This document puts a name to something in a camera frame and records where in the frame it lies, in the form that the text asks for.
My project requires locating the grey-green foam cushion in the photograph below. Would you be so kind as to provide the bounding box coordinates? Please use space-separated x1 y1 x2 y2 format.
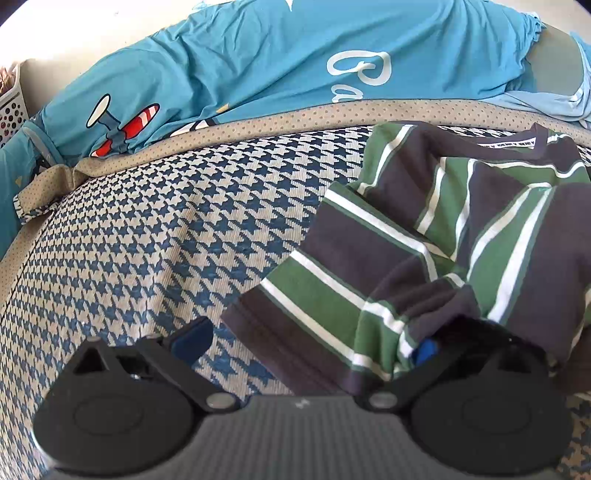
526 28 588 100

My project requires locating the green and brown striped t-shirt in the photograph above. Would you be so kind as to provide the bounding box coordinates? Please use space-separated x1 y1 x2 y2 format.
221 121 591 398

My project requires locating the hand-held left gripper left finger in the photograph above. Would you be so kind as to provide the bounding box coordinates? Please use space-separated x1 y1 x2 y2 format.
69 316 238 414

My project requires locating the white plastic basket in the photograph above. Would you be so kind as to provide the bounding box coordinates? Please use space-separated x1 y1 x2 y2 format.
0 62 31 148

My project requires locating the blue houndstooth bed mat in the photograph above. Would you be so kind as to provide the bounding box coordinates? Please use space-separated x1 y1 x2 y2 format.
0 98 591 480

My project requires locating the light blue cloth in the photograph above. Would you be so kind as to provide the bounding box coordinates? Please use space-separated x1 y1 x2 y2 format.
499 32 591 129

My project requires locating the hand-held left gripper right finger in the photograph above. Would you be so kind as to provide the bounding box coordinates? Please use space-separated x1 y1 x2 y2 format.
360 338 549 413

